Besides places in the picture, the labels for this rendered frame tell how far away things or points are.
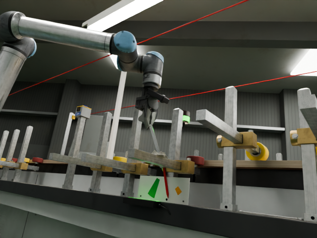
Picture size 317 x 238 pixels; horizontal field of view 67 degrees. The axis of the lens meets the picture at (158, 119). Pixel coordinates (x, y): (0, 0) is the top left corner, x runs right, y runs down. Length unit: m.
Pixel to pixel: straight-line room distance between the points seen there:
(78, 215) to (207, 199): 0.71
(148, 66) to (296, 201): 0.82
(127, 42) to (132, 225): 0.79
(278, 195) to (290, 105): 5.19
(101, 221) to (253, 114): 5.25
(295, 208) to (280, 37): 3.28
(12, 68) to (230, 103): 1.01
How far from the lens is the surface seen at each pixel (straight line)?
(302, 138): 0.86
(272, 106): 6.37
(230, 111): 0.96
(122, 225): 1.22
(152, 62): 1.17
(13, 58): 1.37
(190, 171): 1.00
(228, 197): 0.91
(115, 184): 1.57
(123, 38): 1.07
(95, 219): 1.36
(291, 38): 4.13
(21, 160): 2.26
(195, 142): 5.81
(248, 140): 0.90
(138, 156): 0.80
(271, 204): 1.09
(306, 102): 0.60
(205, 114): 0.66
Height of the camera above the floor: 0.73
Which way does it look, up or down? 17 degrees up
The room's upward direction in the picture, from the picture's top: 6 degrees clockwise
